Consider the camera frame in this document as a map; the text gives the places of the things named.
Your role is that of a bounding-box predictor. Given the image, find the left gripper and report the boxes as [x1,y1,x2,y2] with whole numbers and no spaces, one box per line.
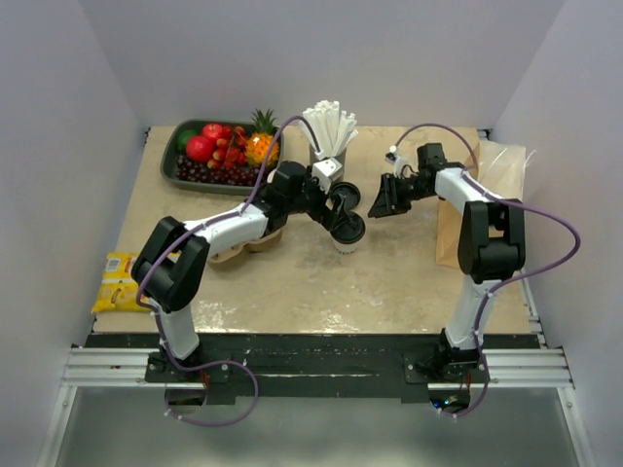
[286,166,348,231]

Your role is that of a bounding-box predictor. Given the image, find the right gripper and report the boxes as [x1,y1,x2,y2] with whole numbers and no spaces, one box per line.
[368,173,433,219]

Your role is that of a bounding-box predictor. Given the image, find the black cup lid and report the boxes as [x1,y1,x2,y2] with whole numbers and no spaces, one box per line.
[329,181,361,210]
[331,212,366,245]

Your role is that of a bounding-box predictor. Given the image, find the white paper cup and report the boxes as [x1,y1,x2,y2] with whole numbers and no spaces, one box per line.
[333,238,361,255]

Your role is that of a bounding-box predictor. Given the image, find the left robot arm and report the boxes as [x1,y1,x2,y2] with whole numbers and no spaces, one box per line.
[130,162,365,381]

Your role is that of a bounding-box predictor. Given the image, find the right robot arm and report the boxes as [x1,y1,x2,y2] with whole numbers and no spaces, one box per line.
[368,143,526,382]

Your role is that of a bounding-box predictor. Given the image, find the grey straw holder cup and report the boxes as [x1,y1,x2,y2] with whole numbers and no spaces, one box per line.
[309,144,347,183]

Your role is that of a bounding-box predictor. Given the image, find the white paper straws bundle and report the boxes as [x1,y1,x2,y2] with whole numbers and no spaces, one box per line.
[299,100,358,162]

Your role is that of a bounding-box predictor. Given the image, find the toy pineapple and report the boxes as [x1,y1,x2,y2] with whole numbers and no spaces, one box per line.
[244,109,279,168]

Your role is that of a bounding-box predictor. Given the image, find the brown cardboard cup carrier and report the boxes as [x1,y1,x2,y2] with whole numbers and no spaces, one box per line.
[207,229,283,270]

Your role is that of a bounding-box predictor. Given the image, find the brown paper bag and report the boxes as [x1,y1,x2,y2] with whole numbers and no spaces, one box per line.
[435,140,527,269]

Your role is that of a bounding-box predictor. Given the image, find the dark grapes bunch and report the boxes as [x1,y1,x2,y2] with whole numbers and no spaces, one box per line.
[174,156,259,187]

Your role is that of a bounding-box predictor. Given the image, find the green lime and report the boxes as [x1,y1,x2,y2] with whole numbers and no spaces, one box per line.
[176,128,199,152]

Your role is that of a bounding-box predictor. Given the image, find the dark green fruit tray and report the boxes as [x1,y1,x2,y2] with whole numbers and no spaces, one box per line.
[161,110,283,196]

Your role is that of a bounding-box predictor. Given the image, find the yellow snack bag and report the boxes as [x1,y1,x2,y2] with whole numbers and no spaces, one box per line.
[92,252,149,314]

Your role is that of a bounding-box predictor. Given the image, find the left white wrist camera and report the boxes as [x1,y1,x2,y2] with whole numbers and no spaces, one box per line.
[311,158,344,193]

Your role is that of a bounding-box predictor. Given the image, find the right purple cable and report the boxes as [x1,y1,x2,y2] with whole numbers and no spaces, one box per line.
[393,123,582,420]

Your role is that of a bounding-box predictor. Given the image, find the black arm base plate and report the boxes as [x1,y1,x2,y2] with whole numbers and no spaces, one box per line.
[87,333,541,406]

